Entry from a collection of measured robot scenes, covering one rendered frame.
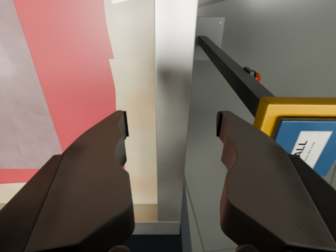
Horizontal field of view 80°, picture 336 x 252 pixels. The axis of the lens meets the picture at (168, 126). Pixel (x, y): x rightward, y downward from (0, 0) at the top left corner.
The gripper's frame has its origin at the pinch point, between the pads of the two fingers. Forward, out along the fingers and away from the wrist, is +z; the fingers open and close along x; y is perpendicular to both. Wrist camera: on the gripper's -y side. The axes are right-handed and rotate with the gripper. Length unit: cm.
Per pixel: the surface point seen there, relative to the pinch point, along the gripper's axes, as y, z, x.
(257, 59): 22, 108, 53
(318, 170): 15.6, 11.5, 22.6
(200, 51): 18, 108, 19
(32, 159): 14.7, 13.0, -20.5
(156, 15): -4.7, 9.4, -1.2
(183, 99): 3.3, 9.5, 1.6
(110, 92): 3.9, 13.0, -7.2
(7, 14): -4.5, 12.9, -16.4
